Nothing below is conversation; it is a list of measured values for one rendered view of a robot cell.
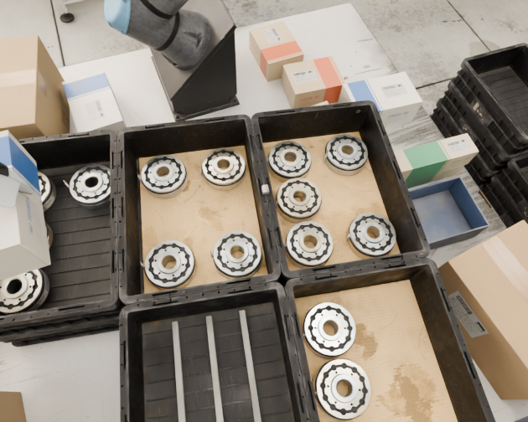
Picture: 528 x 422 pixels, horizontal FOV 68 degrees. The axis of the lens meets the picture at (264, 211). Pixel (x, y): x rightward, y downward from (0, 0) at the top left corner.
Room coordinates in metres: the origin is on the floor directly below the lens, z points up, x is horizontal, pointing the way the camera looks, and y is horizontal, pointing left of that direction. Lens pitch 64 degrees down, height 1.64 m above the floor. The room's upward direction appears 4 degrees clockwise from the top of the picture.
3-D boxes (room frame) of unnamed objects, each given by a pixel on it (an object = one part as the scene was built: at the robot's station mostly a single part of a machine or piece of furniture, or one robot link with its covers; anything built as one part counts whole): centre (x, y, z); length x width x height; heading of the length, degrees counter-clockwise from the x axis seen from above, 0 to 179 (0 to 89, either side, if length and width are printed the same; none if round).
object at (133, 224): (0.37, 0.15, 0.87); 0.40 x 0.30 x 0.11; 14
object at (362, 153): (0.56, -0.19, 0.86); 0.10 x 0.10 x 0.01
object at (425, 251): (0.44, -0.14, 0.92); 0.40 x 0.30 x 0.02; 14
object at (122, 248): (0.37, 0.15, 0.92); 0.40 x 0.30 x 0.02; 14
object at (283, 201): (0.42, -0.08, 0.86); 0.10 x 0.10 x 0.01
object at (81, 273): (0.30, 0.44, 0.87); 0.40 x 0.30 x 0.11; 14
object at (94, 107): (0.72, 0.50, 0.75); 0.20 x 0.12 x 0.09; 29
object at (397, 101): (0.82, -0.32, 0.75); 0.20 x 0.12 x 0.09; 110
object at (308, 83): (0.89, -0.12, 0.74); 0.16 x 0.12 x 0.07; 110
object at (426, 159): (0.60, -0.42, 0.79); 0.24 x 0.06 x 0.06; 111
